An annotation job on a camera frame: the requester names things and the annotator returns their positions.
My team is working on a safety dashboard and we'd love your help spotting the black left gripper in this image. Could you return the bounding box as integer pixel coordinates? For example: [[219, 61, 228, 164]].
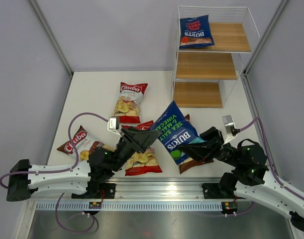
[[109, 126, 163, 172]]

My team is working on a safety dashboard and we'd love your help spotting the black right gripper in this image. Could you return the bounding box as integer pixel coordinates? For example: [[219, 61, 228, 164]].
[[177, 125, 241, 167]]

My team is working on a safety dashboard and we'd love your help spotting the blue Burts sea salt bag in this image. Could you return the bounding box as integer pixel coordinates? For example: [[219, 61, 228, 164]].
[[149, 101, 204, 165]]

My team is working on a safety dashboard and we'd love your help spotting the blue Burts spicy chilli bag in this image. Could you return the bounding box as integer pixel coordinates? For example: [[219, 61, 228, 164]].
[[179, 15, 214, 49]]

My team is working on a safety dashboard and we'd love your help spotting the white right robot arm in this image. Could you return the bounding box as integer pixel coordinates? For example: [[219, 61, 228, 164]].
[[178, 127, 304, 232]]

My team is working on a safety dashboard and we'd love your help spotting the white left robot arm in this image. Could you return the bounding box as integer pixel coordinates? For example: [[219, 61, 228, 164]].
[[6, 126, 161, 202]]

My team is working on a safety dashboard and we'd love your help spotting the red Chuba bag in middle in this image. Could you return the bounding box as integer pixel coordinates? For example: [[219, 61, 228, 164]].
[[125, 147, 162, 176]]

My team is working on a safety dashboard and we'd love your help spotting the red chuba bag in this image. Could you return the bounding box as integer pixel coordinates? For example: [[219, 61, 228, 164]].
[[111, 82, 148, 124], [125, 147, 162, 176]]

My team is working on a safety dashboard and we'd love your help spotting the brown Chuba bag on right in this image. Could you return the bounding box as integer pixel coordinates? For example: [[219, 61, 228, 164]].
[[178, 114, 214, 175]]

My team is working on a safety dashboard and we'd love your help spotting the brown chuba bag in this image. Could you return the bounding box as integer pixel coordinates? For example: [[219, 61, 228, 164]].
[[178, 114, 214, 175], [57, 126, 115, 161]]

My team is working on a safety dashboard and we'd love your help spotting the red Chuba bag at back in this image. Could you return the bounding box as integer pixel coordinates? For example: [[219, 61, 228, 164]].
[[111, 82, 148, 124]]

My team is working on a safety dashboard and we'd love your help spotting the brown Chuba bag on left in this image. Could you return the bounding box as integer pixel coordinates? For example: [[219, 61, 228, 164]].
[[57, 126, 115, 161]]

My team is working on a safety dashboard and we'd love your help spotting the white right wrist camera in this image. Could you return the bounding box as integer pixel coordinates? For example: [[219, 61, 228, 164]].
[[221, 115, 236, 144]]

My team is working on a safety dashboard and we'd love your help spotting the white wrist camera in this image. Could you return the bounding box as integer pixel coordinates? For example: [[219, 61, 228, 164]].
[[107, 117, 119, 133], [221, 115, 236, 144]]

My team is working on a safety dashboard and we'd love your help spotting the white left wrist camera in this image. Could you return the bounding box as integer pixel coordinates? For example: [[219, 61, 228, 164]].
[[107, 117, 119, 133]]

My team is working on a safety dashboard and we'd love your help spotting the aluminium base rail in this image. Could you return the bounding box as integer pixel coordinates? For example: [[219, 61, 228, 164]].
[[28, 178, 226, 213]]

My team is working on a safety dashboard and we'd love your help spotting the white wire wooden shelf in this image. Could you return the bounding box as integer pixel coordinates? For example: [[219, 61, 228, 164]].
[[172, 5, 260, 108]]

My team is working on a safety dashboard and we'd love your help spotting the right aluminium frame post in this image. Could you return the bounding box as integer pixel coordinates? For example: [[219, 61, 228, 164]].
[[242, 0, 291, 75]]

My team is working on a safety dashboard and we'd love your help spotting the aluminium frame post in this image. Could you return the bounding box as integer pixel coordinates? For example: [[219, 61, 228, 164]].
[[242, 0, 291, 75], [27, 0, 74, 79]]

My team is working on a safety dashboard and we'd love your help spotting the left aluminium frame post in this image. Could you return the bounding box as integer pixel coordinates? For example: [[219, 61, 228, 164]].
[[27, 0, 74, 79]]

